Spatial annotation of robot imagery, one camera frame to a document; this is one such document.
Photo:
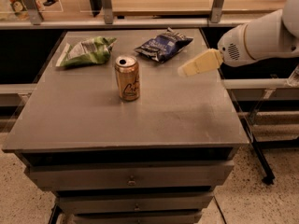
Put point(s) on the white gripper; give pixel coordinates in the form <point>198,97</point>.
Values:
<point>232,47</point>

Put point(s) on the blue chip bag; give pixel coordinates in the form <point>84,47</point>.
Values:
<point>164,46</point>

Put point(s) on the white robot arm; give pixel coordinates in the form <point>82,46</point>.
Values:
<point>275,35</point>

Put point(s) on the green chip bag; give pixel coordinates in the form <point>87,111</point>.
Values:
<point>96,50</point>

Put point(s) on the gold soda can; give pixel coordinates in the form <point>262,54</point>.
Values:
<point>127,76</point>

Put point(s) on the grey drawer cabinet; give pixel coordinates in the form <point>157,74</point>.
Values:
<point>155,160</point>

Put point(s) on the black metal leg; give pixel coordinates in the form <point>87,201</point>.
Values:
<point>269,176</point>

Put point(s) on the small black object on shelf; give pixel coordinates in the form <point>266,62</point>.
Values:
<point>48,3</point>

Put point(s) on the wooden shelf with metal posts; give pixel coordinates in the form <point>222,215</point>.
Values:
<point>74,14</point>

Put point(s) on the colourful package on shelf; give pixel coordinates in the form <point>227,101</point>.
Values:
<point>21,10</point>

